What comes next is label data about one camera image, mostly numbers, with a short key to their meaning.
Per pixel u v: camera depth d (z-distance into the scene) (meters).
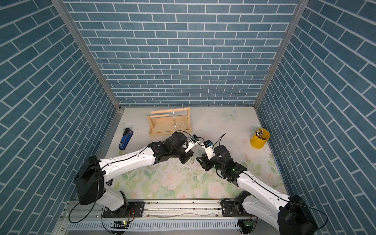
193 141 0.69
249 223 0.71
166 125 1.12
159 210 0.75
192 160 0.70
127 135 1.00
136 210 0.73
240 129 1.09
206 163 0.71
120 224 0.72
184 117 1.22
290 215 0.40
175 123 1.09
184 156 0.71
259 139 0.91
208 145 0.71
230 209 0.74
